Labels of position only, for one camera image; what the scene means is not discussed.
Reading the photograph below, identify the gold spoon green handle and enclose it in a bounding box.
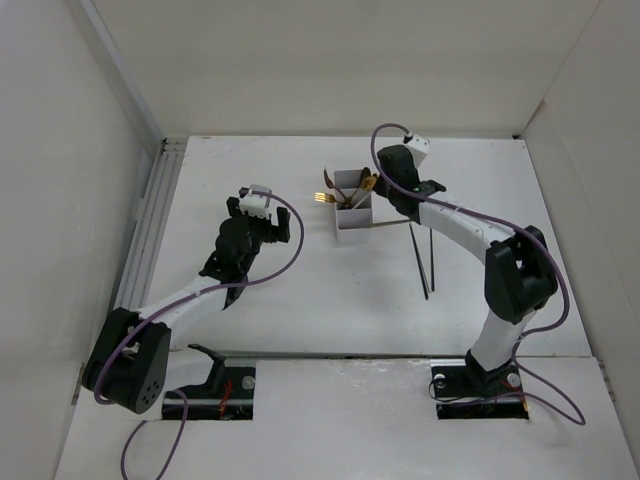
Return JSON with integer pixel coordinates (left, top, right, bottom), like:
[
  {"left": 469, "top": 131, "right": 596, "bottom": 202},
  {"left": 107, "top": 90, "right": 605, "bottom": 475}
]
[{"left": 359, "top": 174, "right": 378, "bottom": 191}]

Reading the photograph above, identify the silver chopstick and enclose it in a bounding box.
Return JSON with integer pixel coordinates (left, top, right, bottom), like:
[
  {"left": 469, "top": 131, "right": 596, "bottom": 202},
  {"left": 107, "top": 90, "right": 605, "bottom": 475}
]
[
  {"left": 366, "top": 219, "right": 412, "bottom": 229},
  {"left": 349, "top": 191, "right": 372, "bottom": 209}
]

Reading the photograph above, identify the dark grey chopstick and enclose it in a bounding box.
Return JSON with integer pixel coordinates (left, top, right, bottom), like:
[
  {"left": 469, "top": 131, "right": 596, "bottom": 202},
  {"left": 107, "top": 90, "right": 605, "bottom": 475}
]
[
  {"left": 429, "top": 229, "right": 436, "bottom": 292},
  {"left": 409, "top": 223, "right": 430, "bottom": 301}
]

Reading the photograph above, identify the gold fork green handle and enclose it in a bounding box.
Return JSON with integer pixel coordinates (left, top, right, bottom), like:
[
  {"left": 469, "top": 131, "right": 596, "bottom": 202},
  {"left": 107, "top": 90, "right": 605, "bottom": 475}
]
[{"left": 314, "top": 192, "right": 345, "bottom": 206}]

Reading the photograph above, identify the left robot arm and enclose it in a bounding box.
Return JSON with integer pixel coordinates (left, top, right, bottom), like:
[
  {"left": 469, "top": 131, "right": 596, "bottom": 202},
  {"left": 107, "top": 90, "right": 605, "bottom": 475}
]
[{"left": 82, "top": 189, "right": 300, "bottom": 414}]

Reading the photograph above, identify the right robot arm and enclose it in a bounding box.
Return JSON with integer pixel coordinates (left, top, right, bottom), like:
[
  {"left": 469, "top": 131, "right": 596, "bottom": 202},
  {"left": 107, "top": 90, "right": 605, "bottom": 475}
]
[{"left": 374, "top": 144, "right": 558, "bottom": 394}]

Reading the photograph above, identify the white three-compartment utensil holder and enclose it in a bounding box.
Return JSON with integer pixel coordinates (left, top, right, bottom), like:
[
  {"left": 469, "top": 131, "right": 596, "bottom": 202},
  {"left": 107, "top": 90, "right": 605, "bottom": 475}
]
[{"left": 333, "top": 169, "right": 373, "bottom": 244}]

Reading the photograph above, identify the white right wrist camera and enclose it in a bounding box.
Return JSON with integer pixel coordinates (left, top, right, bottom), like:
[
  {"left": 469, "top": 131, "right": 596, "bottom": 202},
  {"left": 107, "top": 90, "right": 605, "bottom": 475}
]
[{"left": 403, "top": 133, "right": 431, "bottom": 169}]

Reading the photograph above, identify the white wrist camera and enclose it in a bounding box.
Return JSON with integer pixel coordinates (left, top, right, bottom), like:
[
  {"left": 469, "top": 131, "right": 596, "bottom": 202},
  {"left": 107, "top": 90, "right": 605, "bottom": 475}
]
[
  {"left": 403, "top": 133, "right": 431, "bottom": 169},
  {"left": 239, "top": 184, "right": 272, "bottom": 220}
]

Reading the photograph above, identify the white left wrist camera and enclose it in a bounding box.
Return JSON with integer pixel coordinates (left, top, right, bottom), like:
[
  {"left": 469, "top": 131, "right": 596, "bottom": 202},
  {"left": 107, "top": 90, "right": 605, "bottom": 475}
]
[{"left": 239, "top": 184, "right": 272, "bottom": 220}]

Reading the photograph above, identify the aluminium frame rail left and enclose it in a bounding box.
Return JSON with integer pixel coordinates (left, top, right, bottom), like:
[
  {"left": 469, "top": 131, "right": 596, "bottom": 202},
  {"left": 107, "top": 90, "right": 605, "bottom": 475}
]
[{"left": 108, "top": 137, "right": 187, "bottom": 310}]

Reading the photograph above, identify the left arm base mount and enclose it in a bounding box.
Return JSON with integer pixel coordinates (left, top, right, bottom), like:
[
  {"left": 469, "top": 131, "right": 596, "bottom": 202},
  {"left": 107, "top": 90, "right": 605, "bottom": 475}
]
[{"left": 160, "top": 344, "right": 257, "bottom": 421}]

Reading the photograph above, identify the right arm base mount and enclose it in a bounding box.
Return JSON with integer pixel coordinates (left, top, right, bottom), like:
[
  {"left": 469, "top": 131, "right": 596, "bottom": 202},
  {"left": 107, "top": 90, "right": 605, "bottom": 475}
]
[{"left": 429, "top": 361, "right": 529, "bottom": 420}]

